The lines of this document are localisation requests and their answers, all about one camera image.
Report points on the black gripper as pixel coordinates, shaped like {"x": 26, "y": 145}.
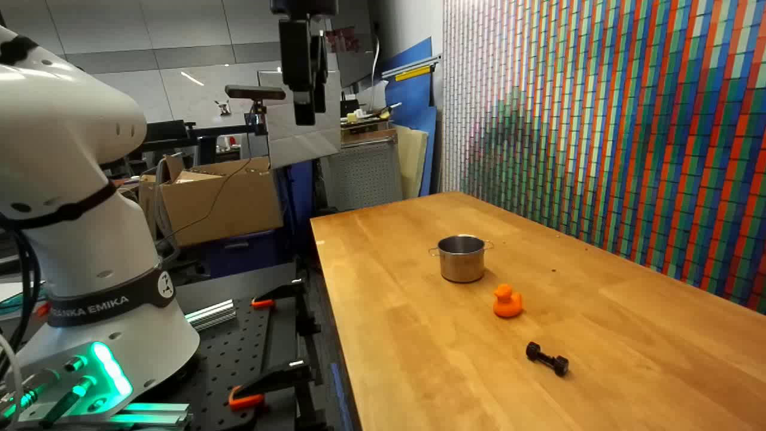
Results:
{"x": 301, "y": 55}

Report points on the orange rubber duck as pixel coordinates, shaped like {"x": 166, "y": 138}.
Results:
{"x": 508, "y": 302}

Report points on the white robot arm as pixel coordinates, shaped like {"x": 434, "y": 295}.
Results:
{"x": 113, "y": 329}

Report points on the silver metal pot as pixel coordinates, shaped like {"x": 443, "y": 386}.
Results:
{"x": 463, "y": 256}

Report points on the grey panel board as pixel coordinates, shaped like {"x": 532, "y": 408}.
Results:
{"x": 293, "y": 141}

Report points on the brown cardboard box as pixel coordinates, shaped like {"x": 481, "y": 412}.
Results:
{"x": 208, "y": 202}

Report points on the orange black clamp rear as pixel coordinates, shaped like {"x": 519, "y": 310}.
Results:
{"x": 268, "y": 297}

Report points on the orange black clamp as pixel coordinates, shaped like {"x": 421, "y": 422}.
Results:
{"x": 268, "y": 297}
{"x": 251, "y": 396}

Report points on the aluminium extrusion bar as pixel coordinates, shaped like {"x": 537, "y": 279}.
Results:
{"x": 221, "y": 311}

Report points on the orange black clamp front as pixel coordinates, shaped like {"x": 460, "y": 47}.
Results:
{"x": 251, "y": 396}

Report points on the small black dumbbell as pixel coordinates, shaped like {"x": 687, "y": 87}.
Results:
{"x": 555, "y": 364}

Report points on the black camera on stand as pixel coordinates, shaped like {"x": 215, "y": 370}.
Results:
{"x": 257, "y": 96}

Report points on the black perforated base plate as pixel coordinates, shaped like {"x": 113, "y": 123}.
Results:
{"x": 233, "y": 354}

